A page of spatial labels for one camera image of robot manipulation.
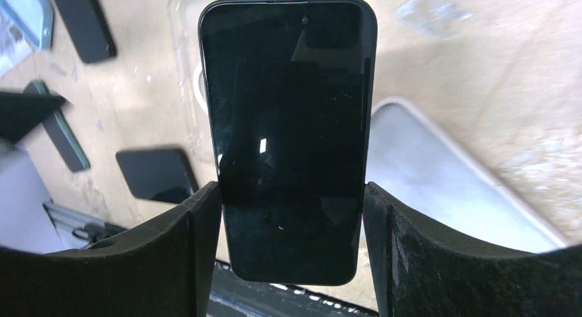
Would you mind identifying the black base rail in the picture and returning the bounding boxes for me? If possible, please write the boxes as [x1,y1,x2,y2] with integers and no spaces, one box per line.
[43,200,379,316]

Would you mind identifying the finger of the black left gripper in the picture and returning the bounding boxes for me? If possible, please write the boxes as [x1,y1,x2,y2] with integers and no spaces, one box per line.
[1,91,68,144]

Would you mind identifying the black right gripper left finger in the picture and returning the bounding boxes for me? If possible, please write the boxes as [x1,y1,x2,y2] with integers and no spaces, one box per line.
[1,182,222,316]

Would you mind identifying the white printed card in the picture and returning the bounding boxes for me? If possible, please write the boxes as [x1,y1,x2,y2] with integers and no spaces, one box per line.
[0,11,33,76]

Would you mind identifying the black phone lying centre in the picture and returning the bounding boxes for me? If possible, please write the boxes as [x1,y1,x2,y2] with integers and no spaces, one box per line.
[115,146,199,204]

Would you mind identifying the black smartphone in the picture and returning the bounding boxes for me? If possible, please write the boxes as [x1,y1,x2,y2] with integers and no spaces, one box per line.
[54,0,117,64]
[198,0,377,286]

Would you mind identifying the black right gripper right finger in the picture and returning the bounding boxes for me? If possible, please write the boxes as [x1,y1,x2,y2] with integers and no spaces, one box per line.
[363,183,581,316]

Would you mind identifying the green-edged phone at left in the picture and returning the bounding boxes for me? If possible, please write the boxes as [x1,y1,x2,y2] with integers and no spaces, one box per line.
[42,109,91,173]

